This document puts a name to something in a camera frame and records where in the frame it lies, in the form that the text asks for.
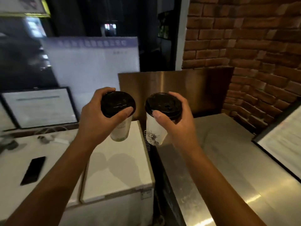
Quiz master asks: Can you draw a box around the stainless steel backsplash panel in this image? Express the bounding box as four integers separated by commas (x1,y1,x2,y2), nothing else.
118,67,234,125

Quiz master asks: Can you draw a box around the person's left hand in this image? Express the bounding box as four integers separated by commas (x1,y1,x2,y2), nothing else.
76,87,134,151

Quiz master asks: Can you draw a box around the white poster purple header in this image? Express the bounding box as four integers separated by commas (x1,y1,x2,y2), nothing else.
40,37,140,116

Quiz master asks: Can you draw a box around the white cable with adapter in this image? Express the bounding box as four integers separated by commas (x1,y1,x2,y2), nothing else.
33,126,71,146

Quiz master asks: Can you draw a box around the black framed notice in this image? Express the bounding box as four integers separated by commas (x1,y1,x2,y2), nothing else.
0,86,79,130

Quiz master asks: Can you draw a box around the white chest freezer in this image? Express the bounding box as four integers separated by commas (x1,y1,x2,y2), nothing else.
64,120,156,226

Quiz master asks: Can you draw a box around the black plastic cup lid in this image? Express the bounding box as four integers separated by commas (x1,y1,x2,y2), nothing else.
101,91,136,118
144,93,183,121

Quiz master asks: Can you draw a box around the white door frame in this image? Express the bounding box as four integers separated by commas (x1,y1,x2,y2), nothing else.
175,0,191,71

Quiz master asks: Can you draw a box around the white paper cup green print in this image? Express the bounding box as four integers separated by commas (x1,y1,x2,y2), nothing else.
110,114,133,142

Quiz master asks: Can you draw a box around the person's right hand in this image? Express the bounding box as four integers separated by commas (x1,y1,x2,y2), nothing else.
152,92,201,152

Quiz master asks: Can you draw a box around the person's left forearm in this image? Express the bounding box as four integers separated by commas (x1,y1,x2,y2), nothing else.
5,138,104,226

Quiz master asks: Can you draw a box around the black framed menu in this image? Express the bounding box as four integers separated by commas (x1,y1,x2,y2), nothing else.
251,97,301,183

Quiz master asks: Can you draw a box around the grey device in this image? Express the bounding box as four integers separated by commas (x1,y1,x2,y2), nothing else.
0,136,20,154

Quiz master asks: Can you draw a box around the yellow framed picture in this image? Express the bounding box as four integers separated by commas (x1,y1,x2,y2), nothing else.
0,0,51,18

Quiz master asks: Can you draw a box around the white paper cup black print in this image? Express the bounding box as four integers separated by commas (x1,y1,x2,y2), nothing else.
145,112,169,146

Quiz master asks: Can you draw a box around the black smartphone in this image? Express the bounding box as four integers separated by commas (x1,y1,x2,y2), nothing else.
20,156,46,186

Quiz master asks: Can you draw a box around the person's right forearm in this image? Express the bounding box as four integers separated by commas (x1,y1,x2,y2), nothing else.
175,145,267,226

